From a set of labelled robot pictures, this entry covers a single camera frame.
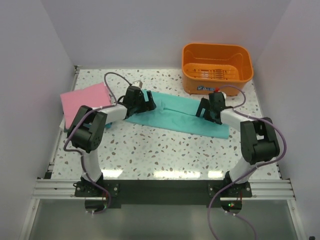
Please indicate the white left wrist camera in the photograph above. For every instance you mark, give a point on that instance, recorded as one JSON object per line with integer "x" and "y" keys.
{"x": 137, "y": 83}

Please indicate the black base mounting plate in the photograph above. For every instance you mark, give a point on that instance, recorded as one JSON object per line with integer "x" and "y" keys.
{"x": 162, "y": 192}

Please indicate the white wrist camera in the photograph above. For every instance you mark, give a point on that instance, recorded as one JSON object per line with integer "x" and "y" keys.
{"x": 219, "y": 90}
{"x": 137, "y": 83}

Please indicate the folded turquoise t-shirt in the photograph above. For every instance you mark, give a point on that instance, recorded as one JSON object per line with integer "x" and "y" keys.
{"x": 64, "y": 128}

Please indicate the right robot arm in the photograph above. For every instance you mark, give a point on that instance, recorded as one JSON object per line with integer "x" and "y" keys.
{"x": 258, "y": 139}

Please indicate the orange plastic basket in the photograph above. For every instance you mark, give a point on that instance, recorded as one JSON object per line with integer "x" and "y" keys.
{"x": 207, "y": 66}

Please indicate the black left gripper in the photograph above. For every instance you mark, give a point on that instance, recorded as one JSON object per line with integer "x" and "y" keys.
{"x": 147, "y": 105}

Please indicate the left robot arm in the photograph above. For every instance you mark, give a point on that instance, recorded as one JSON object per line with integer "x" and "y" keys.
{"x": 86, "y": 131}

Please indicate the folded pink t-shirt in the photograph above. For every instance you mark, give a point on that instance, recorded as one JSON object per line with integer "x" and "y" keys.
{"x": 94, "y": 96}

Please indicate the mint green t-shirt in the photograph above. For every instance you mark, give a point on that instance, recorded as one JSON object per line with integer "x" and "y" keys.
{"x": 178, "y": 114}

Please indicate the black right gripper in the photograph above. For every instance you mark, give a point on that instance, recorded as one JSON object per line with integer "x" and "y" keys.
{"x": 204, "y": 103}

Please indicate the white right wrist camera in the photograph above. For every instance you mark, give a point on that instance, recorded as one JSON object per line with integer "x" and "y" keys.
{"x": 219, "y": 90}

